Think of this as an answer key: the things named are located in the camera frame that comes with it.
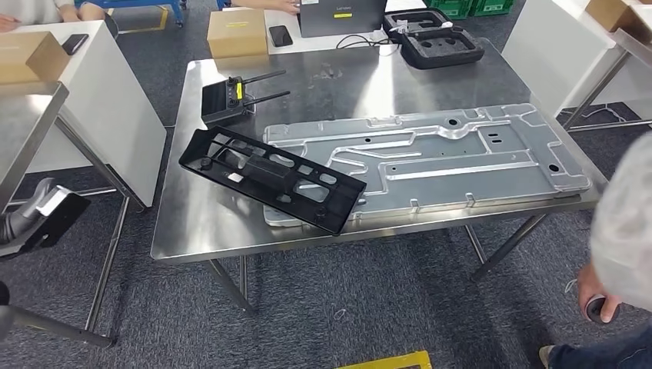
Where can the brown cardboard box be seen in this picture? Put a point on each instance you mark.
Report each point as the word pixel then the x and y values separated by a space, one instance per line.
pixel 25 56
pixel 611 12
pixel 237 33

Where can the stainless steel workbench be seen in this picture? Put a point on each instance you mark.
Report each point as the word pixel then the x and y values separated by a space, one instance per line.
pixel 203 219

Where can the person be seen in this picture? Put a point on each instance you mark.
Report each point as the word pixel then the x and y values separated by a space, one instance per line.
pixel 593 285
pixel 30 10
pixel 265 4

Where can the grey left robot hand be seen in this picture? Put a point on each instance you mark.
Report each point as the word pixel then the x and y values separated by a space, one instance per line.
pixel 23 211

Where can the black plastic panel part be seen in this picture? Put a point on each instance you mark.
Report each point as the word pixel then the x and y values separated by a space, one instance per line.
pixel 265 170

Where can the stamped grey metal panel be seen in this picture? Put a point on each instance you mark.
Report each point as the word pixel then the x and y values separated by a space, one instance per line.
pixel 458 173

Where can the black office chair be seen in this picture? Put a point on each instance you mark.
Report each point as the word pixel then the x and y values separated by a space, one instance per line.
pixel 112 25

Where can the black foam tray round holes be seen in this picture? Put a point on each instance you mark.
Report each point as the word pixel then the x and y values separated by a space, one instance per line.
pixel 448 51

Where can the small floor scrap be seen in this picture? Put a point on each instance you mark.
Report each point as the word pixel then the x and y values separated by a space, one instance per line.
pixel 339 314

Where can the white desk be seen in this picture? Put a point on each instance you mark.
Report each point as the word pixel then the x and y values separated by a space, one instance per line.
pixel 305 45
pixel 117 117
pixel 550 56

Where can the grey laptop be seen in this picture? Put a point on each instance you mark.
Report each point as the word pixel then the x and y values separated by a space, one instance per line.
pixel 341 18

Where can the green plastic crate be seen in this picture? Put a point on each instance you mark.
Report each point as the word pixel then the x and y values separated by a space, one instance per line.
pixel 451 6
pixel 491 5

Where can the black remote controller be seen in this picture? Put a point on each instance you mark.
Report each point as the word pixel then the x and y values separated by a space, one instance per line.
pixel 216 104

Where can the black smartphone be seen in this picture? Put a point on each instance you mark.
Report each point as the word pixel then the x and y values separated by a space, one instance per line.
pixel 280 35
pixel 75 44

